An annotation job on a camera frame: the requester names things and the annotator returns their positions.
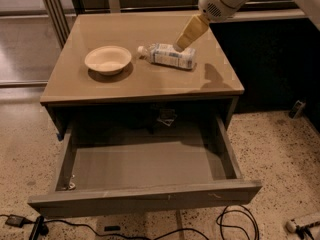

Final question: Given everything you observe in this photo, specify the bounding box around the white power strip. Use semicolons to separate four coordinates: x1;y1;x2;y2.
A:
285;211;320;234

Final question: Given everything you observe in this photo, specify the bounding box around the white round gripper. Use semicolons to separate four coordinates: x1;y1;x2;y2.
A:
173;0;250;52

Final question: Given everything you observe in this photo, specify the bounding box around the small grey device on floor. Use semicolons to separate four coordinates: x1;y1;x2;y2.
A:
289;100;306;119

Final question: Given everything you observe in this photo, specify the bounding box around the black floor cable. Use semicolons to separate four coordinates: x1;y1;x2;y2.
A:
0;213;211;240

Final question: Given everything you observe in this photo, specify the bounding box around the open grey top drawer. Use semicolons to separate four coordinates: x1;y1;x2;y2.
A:
28;115;262;218

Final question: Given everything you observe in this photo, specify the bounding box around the coiled black cable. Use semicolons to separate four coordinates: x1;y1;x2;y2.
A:
215;205;261;240

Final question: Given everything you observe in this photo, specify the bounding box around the black power adapter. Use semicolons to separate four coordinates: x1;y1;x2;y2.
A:
5;215;25;228

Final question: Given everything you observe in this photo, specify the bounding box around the clear plastic bottle blue label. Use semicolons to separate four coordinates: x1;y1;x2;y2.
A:
137;43;196;70

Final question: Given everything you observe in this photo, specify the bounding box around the white paper bowl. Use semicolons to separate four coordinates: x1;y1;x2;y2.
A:
84;46;132;76

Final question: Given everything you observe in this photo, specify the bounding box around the grey cabinet with glass top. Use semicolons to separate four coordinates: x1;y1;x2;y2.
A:
40;10;246;142

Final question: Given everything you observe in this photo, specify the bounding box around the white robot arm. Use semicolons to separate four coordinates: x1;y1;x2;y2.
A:
173;0;320;52

